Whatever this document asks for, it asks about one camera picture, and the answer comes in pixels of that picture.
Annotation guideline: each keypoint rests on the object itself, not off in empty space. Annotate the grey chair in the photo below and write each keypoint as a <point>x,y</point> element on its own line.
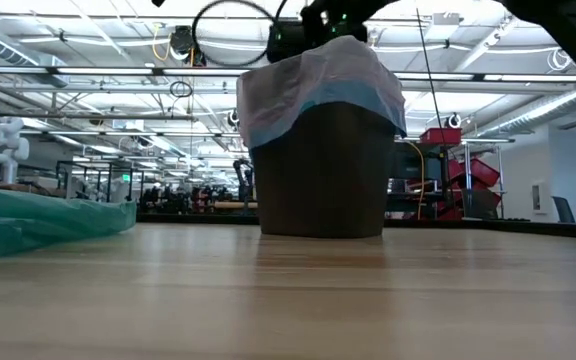
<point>563,210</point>

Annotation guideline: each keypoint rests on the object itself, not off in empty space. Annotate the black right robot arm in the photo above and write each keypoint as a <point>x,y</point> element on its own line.
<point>568,30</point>

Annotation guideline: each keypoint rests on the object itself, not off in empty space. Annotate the red tilted storage bins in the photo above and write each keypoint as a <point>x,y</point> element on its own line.
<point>485,172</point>

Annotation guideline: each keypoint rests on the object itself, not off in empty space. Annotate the brown trash bin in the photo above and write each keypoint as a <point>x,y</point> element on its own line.
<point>323,190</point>

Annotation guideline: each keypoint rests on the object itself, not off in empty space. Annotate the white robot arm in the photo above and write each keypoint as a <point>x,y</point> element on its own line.
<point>5,150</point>

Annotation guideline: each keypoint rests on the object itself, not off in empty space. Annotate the red tool cart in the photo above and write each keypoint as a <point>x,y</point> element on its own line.
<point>468,165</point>

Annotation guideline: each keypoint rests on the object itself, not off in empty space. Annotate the teal plastic trash bag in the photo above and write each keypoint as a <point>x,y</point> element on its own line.
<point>43,220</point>

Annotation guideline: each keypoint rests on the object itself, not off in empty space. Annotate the red bin on shelf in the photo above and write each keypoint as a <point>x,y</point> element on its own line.
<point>440,136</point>

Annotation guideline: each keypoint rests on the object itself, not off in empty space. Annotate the small black robot arm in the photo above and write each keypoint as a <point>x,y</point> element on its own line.
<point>242,175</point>

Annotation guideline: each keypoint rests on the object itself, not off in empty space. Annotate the black monitor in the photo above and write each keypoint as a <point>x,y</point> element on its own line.
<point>413,162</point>

